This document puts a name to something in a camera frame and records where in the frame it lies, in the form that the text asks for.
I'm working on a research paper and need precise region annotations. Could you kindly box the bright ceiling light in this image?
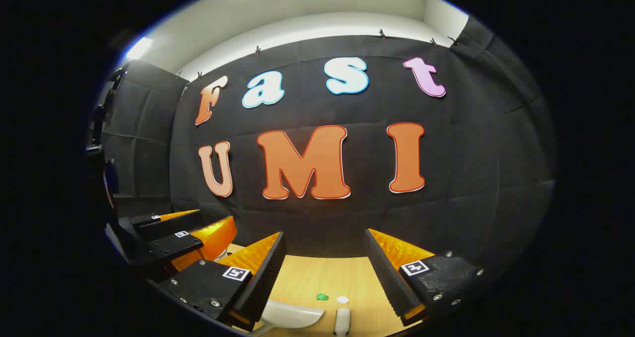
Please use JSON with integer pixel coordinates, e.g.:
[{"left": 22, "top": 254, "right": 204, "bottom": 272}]
[{"left": 126, "top": 37, "right": 154, "bottom": 61}]

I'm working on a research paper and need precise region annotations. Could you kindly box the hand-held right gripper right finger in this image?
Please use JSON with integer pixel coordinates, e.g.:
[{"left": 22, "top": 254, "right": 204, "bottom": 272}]
[{"left": 366, "top": 228, "right": 484, "bottom": 327}]

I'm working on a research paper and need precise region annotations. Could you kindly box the grey plastic dustpan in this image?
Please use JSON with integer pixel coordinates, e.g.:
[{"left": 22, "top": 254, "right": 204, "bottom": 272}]
[{"left": 253, "top": 300, "right": 326, "bottom": 336}]

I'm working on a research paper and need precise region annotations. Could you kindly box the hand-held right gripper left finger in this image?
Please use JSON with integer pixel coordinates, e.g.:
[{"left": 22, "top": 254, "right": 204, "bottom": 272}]
[{"left": 163, "top": 231, "right": 287, "bottom": 332}]

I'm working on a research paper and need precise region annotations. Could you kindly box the black backdrop cloth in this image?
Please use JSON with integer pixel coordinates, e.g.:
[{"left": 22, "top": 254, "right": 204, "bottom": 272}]
[{"left": 169, "top": 17, "right": 559, "bottom": 274}]

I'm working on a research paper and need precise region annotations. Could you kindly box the black fabric partition panel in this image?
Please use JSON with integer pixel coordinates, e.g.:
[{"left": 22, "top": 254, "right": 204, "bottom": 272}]
[{"left": 99, "top": 61, "right": 190, "bottom": 216}]

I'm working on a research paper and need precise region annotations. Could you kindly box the wooden desktop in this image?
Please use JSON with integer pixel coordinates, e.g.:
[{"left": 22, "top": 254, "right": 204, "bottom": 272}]
[{"left": 226, "top": 244, "right": 405, "bottom": 337}]

